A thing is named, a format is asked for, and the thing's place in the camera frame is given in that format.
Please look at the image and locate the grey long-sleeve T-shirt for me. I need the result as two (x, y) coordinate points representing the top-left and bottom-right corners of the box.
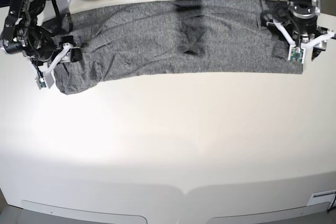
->
(54, 0), (303, 95)

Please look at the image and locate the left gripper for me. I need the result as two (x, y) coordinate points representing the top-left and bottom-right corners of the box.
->
(260, 11), (335, 61)

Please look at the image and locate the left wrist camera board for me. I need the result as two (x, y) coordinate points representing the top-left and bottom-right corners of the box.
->
(288, 45), (306, 64)

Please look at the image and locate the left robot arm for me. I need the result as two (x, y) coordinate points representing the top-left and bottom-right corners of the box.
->
(265, 0), (335, 64)

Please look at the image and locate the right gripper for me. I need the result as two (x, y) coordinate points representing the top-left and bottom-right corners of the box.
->
(25, 31), (82, 73)

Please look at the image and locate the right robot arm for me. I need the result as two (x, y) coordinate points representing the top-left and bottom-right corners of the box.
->
(1, 0), (82, 78)

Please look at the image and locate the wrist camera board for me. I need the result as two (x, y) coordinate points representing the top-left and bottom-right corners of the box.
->
(35, 72), (55, 90)
(288, 45), (306, 64)

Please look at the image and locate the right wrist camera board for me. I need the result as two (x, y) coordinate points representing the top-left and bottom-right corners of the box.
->
(35, 72), (55, 90)

